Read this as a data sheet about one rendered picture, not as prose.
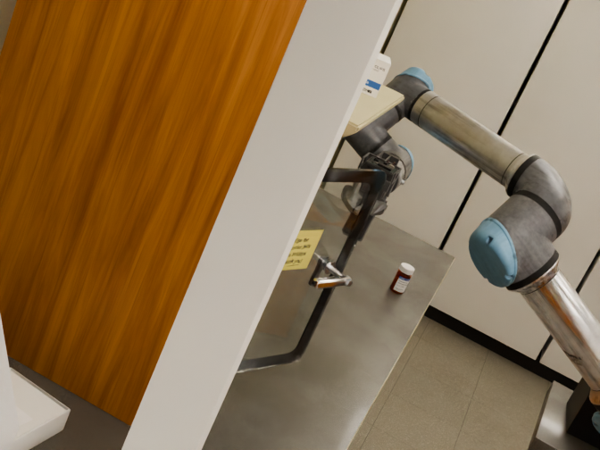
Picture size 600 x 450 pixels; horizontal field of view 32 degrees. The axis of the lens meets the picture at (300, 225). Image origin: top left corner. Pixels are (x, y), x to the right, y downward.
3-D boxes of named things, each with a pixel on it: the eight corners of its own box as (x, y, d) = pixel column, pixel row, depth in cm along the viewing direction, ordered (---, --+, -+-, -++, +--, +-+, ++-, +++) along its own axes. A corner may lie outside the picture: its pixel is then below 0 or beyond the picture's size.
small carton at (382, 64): (346, 86, 164) (362, 52, 162) (346, 79, 169) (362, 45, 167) (375, 98, 165) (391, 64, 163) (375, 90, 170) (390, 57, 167)
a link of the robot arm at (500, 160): (603, 178, 191) (408, 50, 214) (564, 214, 188) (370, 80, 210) (594, 213, 201) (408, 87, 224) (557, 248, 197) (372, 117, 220)
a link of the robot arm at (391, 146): (370, 155, 218) (395, 187, 218) (357, 166, 208) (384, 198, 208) (397, 132, 215) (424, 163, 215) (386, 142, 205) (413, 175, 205)
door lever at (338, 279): (294, 276, 173) (300, 262, 172) (330, 272, 180) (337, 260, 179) (315, 294, 170) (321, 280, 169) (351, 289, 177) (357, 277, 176)
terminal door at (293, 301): (171, 381, 167) (263, 164, 153) (297, 359, 190) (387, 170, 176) (174, 384, 167) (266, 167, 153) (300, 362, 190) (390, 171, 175)
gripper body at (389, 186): (360, 156, 190) (374, 145, 201) (341, 197, 193) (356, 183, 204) (396, 176, 188) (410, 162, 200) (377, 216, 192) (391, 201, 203)
